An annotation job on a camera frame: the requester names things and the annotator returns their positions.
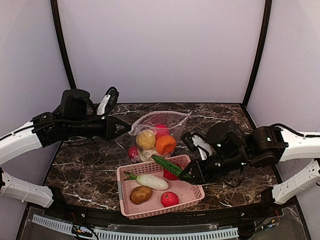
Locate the white cable duct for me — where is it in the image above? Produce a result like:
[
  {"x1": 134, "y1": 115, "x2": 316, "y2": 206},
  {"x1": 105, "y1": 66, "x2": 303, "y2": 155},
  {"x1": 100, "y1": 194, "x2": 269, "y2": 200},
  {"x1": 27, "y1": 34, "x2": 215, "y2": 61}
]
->
[{"x1": 31, "y1": 214, "x2": 239, "y2": 240}]

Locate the red apple front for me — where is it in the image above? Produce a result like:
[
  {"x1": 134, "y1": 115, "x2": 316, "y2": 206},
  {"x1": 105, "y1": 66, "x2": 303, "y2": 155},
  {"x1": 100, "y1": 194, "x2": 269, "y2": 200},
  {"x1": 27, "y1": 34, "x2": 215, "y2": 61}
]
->
[{"x1": 160, "y1": 191, "x2": 180, "y2": 208}]

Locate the black frame post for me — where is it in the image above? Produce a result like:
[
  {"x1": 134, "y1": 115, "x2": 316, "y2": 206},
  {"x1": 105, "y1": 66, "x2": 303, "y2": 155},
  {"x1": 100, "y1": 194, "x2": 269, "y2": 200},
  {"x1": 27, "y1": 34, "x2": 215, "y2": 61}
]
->
[
  {"x1": 50, "y1": 0, "x2": 77, "y2": 89},
  {"x1": 241, "y1": 0, "x2": 273, "y2": 109}
]

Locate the black front rail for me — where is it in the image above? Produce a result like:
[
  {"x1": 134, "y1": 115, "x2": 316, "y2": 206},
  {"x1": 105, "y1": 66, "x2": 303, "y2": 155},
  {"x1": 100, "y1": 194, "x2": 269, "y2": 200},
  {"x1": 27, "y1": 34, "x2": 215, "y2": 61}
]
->
[{"x1": 45, "y1": 203, "x2": 276, "y2": 231}]

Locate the red ball fruit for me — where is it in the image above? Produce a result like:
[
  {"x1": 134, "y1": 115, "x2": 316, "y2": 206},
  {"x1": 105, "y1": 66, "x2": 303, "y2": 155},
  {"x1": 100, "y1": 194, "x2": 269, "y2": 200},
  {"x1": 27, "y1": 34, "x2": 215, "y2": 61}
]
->
[{"x1": 127, "y1": 145, "x2": 140, "y2": 163}]

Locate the pale green cabbage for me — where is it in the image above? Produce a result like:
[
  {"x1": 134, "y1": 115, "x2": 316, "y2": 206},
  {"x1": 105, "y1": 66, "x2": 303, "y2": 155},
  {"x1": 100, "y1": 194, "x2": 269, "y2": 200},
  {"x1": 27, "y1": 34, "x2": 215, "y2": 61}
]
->
[{"x1": 137, "y1": 147, "x2": 163, "y2": 162}]

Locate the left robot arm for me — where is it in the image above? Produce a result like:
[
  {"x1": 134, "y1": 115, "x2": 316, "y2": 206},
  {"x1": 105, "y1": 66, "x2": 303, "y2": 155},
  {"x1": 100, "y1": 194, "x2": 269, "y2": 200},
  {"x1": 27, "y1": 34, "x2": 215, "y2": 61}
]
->
[{"x1": 0, "y1": 86, "x2": 132, "y2": 208}]

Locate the white radish vegetable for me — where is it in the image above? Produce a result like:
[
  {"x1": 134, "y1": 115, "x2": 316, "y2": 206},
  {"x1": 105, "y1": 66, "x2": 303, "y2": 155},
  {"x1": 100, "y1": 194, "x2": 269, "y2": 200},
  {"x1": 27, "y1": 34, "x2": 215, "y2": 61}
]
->
[{"x1": 124, "y1": 171, "x2": 169, "y2": 191}]

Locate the black left frame post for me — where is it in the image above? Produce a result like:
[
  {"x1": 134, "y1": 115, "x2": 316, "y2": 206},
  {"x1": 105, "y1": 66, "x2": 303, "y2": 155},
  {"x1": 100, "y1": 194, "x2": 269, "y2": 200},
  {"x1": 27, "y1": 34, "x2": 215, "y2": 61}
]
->
[{"x1": 50, "y1": 0, "x2": 77, "y2": 89}]

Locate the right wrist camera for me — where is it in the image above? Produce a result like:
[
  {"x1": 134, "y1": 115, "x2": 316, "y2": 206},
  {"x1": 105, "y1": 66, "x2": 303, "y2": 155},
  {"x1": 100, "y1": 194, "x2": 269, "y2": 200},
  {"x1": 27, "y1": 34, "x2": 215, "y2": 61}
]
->
[{"x1": 182, "y1": 132, "x2": 214, "y2": 161}]

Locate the brown potato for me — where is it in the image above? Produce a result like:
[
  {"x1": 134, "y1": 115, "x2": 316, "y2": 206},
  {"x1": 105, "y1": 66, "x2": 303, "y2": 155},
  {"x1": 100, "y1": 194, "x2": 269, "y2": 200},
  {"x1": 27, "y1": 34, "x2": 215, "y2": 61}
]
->
[{"x1": 130, "y1": 185, "x2": 153, "y2": 205}]

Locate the orange fruit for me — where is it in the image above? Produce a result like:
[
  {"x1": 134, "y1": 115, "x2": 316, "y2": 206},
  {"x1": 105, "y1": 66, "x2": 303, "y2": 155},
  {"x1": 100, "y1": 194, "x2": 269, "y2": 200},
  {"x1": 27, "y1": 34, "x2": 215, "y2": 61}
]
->
[{"x1": 155, "y1": 135, "x2": 177, "y2": 155}]

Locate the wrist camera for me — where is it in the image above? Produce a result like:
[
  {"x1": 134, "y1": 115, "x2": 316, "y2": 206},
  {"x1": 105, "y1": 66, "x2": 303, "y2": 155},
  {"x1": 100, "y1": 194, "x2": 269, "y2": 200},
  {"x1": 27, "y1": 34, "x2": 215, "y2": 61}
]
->
[
  {"x1": 182, "y1": 132, "x2": 214, "y2": 161},
  {"x1": 96, "y1": 86, "x2": 120, "y2": 118}
]

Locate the black right frame post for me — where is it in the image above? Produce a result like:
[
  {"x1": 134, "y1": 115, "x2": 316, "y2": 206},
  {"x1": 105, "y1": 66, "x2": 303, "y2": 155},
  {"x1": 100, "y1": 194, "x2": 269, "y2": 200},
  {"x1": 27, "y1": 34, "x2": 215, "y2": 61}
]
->
[{"x1": 241, "y1": 0, "x2": 273, "y2": 109}]

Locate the pink plastic basket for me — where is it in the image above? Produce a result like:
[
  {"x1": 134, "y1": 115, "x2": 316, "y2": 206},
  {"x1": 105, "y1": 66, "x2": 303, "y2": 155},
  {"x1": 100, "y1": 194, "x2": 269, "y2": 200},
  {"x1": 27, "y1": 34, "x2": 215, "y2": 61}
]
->
[{"x1": 116, "y1": 161, "x2": 205, "y2": 220}]

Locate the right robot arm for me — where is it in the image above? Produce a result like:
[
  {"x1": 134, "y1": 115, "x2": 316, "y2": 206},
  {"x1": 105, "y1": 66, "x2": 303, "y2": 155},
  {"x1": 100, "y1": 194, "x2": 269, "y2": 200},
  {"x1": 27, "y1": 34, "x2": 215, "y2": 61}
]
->
[{"x1": 178, "y1": 121, "x2": 320, "y2": 205}]

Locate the yellow fruit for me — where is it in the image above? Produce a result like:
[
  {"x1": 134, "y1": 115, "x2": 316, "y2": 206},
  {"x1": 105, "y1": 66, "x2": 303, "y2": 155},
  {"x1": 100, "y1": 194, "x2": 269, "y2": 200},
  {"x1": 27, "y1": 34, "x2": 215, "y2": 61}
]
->
[{"x1": 136, "y1": 129, "x2": 156, "y2": 150}]

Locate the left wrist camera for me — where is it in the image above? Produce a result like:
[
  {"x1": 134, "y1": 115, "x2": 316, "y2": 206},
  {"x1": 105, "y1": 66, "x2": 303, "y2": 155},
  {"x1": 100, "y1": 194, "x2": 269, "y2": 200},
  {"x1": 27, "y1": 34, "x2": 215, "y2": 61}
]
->
[{"x1": 96, "y1": 86, "x2": 120, "y2": 118}]

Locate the green cucumber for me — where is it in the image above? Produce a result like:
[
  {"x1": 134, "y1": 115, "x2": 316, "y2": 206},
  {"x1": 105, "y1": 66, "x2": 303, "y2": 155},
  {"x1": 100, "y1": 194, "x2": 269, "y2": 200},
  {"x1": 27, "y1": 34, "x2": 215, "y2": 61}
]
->
[{"x1": 151, "y1": 154, "x2": 192, "y2": 179}]

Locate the clear zip top bag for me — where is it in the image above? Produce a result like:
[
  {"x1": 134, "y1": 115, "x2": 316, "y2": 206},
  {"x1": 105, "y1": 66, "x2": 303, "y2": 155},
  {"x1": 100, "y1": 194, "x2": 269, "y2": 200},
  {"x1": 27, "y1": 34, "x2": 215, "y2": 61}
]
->
[{"x1": 126, "y1": 110, "x2": 191, "y2": 163}]

